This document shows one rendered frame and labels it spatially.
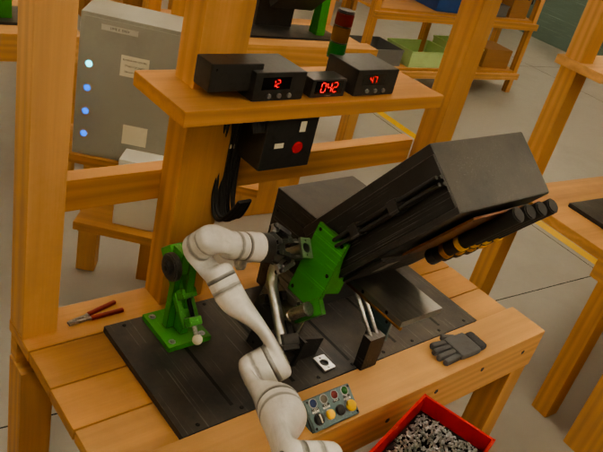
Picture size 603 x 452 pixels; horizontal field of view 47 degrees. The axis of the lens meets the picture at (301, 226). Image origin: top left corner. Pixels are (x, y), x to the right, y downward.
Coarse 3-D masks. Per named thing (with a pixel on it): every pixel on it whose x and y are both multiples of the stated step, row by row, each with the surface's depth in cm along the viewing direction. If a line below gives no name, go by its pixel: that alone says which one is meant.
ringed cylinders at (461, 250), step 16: (512, 208) 159; (528, 208) 161; (544, 208) 165; (496, 224) 161; (512, 224) 159; (528, 224) 173; (464, 240) 169; (480, 240) 167; (496, 240) 181; (432, 256) 178; (448, 256) 175
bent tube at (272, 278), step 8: (304, 240) 180; (288, 248) 183; (296, 248) 181; (304, 248) 183; (304, 256) 179; (312, 256) 181; (280, 264) 186; (272, 272) 187; (272, 280) 187; (272, 288) 187; (272, 296) 186; (272, 304) 186; (280, 304) 186; (272, 312) 185; (280, 312) 185; (280, 320) 184; (280, 328) 184; (280, 336) 183
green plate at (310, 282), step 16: (320, 224) 180; (320, 240) 180; (336, 240) 176; (320, 256) 180; (336, 256) 176; (304, 272) 183; (320, 272) 179; (336, 272) 179; (288, 288) 187; (304, 288) 183; (320, 288) 179; (336, 288) 183
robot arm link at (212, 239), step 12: (204, 228) 155; (216, 228) 157; (204, 240) 154; (216, 240) 155; (228, 240) 159; (240, 240) 163; (204, 252) 156; (216, 252) 156; (228, 252) 159; (240, 252) 163
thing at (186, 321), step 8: (168, 248) 179; (176, 296) 180; (184, 296) 178; (192, 296) 180; (176, 304) 180; (192, 304) 182; (184, 312) 181; (192, 312) 180; (184, 320) 180; (192, 320) 178; (200, 320) 180; (184, 328) 180
